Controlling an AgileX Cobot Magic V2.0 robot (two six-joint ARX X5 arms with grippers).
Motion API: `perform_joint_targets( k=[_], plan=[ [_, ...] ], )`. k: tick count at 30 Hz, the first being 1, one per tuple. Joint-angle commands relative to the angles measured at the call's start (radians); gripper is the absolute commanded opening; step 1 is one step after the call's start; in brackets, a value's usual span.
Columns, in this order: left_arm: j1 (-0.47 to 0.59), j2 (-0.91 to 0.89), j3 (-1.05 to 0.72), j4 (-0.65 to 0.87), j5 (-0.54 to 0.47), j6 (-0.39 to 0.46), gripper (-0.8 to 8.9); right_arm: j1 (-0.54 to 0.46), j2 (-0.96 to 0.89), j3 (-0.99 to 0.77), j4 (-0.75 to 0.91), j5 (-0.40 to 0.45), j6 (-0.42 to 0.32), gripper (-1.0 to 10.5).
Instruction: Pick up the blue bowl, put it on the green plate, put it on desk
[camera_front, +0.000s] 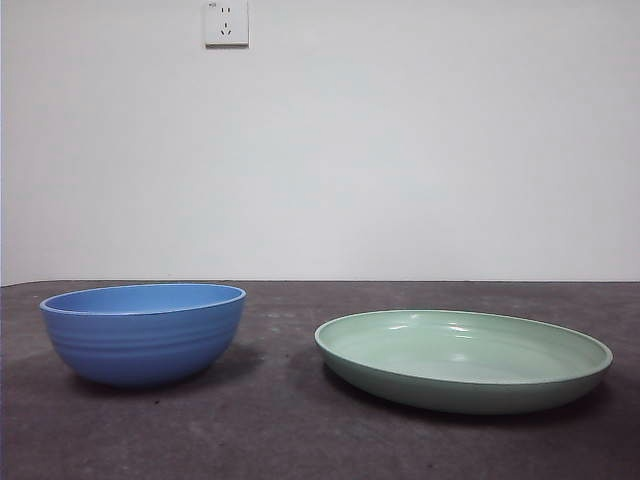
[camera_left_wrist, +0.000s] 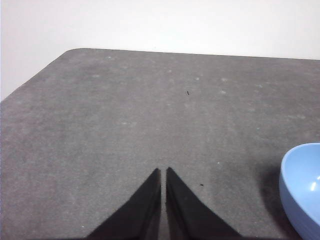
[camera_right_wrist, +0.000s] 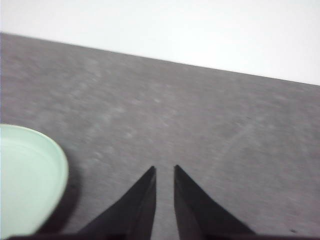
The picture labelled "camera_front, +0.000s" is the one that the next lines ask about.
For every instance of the white wall socket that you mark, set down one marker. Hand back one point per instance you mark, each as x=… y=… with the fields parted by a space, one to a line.
x=226 y=25

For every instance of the blue ribbed bowl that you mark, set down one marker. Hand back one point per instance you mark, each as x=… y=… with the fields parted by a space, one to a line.
x=145 y=345

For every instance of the green round plate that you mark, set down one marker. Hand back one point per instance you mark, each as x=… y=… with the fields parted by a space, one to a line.
x=460 y=390

